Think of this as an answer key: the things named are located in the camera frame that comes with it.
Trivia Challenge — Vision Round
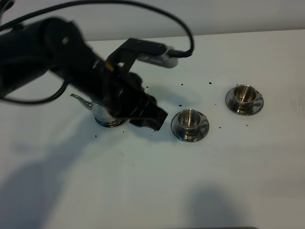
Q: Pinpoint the stainless steel teapot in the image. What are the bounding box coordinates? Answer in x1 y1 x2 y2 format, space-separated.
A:
70 94 122 122

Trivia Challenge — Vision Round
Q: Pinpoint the far stainless steel saucer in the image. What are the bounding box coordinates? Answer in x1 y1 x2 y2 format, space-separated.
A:
225 87 264 116

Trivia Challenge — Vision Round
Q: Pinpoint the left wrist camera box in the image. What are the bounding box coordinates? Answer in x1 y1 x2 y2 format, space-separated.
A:
137 40 178 69

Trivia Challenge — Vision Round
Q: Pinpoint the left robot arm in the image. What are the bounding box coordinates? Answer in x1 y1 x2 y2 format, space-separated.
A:
0 18 167 130

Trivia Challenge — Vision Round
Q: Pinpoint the black left camera cable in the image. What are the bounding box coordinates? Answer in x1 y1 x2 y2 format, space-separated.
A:
0 0 195 104

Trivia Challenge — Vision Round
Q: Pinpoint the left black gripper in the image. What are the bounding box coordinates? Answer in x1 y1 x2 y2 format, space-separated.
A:
91 38 168 131

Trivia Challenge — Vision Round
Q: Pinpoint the near stainless steel teacup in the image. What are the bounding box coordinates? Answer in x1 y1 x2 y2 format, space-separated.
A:
176 109 208 141

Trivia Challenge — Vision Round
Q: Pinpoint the stainless steel saucer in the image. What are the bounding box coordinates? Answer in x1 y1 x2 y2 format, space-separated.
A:
225 87 264 116
170 109 210 143

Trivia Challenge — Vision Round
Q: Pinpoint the near stainless steel saucer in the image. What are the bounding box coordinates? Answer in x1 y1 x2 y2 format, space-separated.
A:
170 109 210 143

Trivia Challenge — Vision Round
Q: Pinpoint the round steel teapot coaster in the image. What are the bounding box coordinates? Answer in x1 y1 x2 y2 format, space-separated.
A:
95 118 126 128

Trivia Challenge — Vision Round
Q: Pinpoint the far stainless steel teacup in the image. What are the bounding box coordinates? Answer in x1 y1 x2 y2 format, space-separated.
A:
233 84 263 110

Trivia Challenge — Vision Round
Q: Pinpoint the stainless steel teacup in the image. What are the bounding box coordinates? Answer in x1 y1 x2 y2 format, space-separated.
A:
176 109 208 141
233 84 263 110

